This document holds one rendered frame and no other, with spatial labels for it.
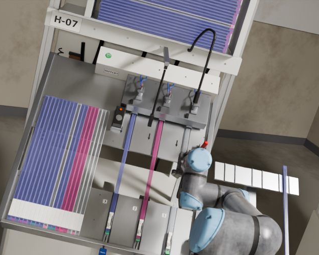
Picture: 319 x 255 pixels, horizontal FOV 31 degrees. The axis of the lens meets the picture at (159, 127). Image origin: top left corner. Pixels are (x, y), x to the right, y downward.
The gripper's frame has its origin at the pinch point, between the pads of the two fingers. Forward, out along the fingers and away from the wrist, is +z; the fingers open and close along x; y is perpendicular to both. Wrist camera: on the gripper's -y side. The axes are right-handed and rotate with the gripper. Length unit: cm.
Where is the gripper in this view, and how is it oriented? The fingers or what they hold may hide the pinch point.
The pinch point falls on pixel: (180, 177)
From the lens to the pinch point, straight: 214.4
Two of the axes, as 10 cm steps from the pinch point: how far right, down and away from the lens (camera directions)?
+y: 2.1, -9.5, 2.3
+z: -1.4, 2.0, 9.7
